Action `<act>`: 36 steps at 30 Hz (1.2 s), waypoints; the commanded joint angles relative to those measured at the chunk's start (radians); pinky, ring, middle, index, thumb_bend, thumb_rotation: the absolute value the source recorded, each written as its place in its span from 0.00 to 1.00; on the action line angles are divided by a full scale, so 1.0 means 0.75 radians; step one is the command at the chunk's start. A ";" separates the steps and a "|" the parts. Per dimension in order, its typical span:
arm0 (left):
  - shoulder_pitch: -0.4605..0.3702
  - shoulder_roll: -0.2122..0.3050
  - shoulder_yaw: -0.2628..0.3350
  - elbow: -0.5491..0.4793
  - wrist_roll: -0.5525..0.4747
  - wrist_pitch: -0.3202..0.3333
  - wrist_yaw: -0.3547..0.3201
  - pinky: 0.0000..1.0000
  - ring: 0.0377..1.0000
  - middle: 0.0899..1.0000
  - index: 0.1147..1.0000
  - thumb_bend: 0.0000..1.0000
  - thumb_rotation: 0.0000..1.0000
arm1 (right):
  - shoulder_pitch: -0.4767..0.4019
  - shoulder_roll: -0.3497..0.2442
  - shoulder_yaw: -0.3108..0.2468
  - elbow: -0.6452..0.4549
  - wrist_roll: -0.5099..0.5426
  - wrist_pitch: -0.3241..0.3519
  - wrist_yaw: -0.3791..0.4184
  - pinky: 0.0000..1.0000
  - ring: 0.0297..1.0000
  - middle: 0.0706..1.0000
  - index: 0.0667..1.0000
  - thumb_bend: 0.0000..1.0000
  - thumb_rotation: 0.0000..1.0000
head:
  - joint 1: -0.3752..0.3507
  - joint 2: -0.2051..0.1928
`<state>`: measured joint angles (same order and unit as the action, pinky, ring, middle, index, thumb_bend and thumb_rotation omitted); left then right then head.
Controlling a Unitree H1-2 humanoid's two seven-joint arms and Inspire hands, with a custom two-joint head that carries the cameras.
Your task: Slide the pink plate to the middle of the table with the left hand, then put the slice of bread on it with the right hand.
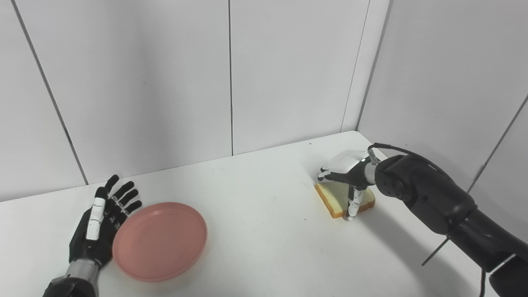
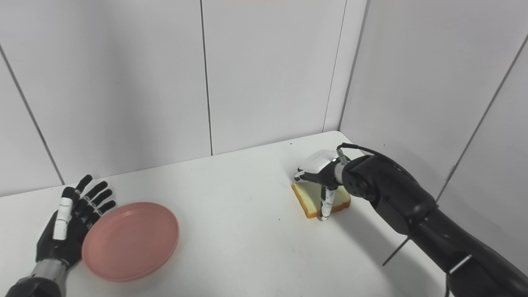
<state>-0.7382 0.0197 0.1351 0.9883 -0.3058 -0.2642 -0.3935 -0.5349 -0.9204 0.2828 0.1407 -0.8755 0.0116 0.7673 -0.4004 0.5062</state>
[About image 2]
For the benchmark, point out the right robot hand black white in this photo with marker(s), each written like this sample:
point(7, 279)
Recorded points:
point(319, 175)

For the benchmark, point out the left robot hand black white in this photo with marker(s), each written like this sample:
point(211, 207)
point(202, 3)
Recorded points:
point(68, 231)

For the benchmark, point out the slice of white bread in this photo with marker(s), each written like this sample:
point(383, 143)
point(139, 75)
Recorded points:
point(311, 202)

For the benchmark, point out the pink round plate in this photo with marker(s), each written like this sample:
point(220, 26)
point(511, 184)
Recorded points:
point(130, 241)

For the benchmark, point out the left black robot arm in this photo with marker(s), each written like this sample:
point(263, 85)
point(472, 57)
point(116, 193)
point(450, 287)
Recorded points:
point(35, 280)

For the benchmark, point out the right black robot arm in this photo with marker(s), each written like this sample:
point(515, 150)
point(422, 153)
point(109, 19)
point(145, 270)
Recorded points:
point(429, 218)

